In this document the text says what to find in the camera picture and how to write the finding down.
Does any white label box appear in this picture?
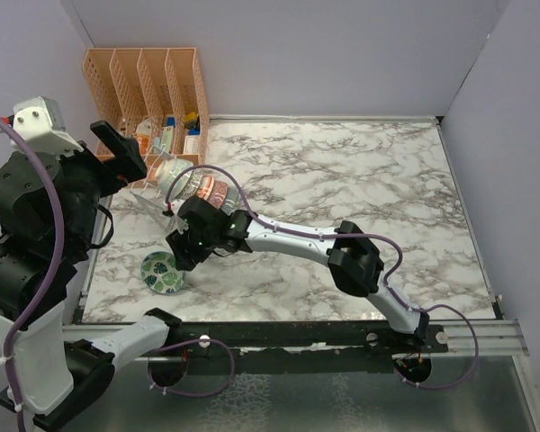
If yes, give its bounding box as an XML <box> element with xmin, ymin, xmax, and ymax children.
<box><xmin>184</xmin><ymin>135</ymin><xmax>201</xmax><ymax>154</ymax></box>

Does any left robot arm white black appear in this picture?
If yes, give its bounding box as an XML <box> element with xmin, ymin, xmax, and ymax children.
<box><xmin>0</xmin><ymin>121</ymin><xmax>181</xmax><ymax>431</ymax></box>

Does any green white box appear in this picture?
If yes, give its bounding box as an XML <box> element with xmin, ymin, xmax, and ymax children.
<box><xmin>159</xmin><ymin>126</ymin><xmax>176</xmax><ymax>153</ymax></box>

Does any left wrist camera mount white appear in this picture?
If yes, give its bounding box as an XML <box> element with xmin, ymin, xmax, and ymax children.
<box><xmin>0</xmin><ymin>96</ymin><xmax>86</xmax><ymax>157</ymax></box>

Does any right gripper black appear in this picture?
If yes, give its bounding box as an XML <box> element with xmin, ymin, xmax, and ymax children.
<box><xmin>166</xmin><ymin>225</ymin><xmax>216</xmax><ymax>274</ymax></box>

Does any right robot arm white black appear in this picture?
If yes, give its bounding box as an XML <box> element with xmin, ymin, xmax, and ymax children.
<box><xmin>166</xmin><ymin>197</ymin><xmax>429</xmax><ymax>352</ymax></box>

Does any orange floral bowl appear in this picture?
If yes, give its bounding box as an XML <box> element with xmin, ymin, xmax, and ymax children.
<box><xmin>195</xmin><ymin>175</ymin><xmax>215</xmax><ymax>201</ymax></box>

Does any orange plastic desk organizer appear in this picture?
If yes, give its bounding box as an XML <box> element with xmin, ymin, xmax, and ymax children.
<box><xmin>82</xmin><ymin>48</ymin><xmax>210</xmax><ymax>165</ymax></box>

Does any teal leaf bowl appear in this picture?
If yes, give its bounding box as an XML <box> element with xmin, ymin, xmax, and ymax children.
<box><xmin>140</xmin><ymin>251</ymin><xmax>185</xmax><ymax>295</ymax></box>

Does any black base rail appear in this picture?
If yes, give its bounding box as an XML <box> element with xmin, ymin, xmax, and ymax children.
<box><xmin>166</xmin><ymin>320</ymin><xmax>448</xmax><ymax>374</ymax></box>

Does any white wire dish rack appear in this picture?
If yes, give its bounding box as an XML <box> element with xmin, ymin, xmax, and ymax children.
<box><xmin>129</xmin><ymin>143</ymin><xmax>244</xmax><ymax>235</ymax></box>

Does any pale green bowl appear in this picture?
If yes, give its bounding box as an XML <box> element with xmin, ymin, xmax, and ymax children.
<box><xmin>156</xmin><ymin>158</ymin><xmax>193</xmax><ymax>194</ymax></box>

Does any green patterned bowl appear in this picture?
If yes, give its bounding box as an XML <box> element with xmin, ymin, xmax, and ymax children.
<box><xmin>171</xmin><ymin>169</ymin><xmax>203</xmax><ymax>201</ymax></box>

